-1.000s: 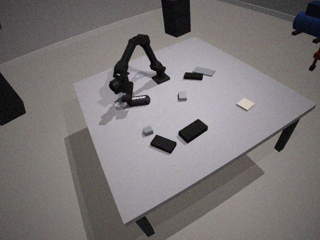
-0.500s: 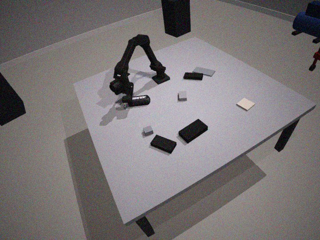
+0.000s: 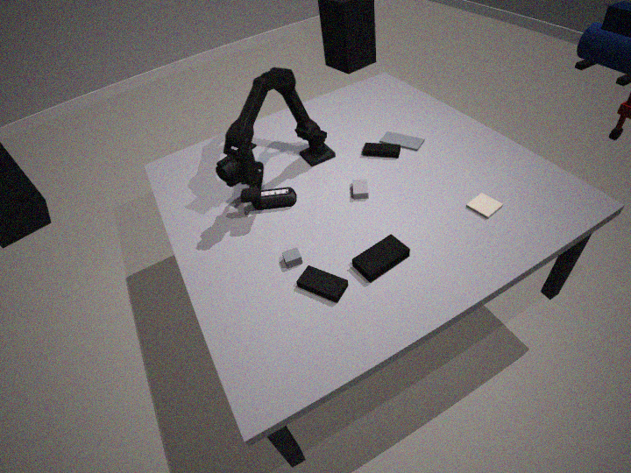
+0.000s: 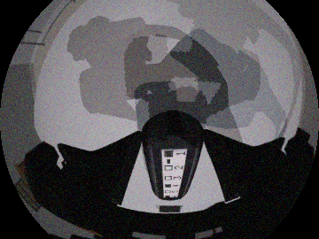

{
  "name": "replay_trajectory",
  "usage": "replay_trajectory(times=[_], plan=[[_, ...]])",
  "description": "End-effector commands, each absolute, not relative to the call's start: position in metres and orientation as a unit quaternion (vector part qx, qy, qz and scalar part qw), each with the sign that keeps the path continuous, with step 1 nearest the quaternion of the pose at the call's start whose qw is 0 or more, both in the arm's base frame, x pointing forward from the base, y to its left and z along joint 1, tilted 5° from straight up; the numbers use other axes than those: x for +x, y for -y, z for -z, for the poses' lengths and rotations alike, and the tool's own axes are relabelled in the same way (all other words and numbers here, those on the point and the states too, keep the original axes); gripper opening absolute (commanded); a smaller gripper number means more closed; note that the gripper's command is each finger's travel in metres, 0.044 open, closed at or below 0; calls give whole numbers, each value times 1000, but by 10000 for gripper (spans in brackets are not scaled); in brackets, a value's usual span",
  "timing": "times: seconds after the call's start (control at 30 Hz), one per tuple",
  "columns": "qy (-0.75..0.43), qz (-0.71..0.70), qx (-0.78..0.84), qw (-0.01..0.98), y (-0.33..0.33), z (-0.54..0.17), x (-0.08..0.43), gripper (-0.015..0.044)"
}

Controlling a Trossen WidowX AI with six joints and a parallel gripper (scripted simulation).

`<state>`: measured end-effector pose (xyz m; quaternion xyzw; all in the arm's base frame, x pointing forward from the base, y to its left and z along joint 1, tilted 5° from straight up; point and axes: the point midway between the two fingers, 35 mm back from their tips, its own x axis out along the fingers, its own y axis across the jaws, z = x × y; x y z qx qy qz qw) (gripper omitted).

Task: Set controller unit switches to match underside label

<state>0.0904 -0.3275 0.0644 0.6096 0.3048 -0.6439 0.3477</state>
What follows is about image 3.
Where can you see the beige flat rectangular block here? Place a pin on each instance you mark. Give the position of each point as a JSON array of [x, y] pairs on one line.
[[484, 205]]

